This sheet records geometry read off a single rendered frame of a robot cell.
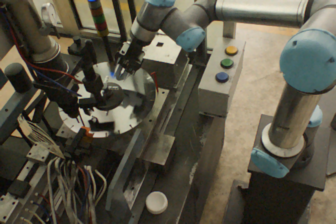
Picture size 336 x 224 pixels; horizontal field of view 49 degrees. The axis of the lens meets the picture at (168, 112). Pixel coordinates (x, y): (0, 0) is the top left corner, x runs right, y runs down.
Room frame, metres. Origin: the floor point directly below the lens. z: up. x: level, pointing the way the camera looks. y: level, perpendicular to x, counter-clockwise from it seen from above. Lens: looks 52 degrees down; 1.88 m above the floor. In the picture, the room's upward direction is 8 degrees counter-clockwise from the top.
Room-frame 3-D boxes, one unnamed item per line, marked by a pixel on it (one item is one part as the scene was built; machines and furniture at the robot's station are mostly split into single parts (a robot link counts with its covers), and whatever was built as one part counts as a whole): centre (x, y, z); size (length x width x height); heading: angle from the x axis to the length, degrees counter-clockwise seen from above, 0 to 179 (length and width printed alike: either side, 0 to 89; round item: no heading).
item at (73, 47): (0.74, 0.20, 1.17); 0.06 x 0.05 x 0.20; 145
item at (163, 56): (1.09, -0.01, 0.82); 0.18 x 0.18 x 0.15; 64
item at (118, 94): (0.82, 0.20, 0.96); 0.11 x 0.11 x 0.03
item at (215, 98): (0.94, -0.23, 0.82); 0.28 x 0.11 x 0.15; 154
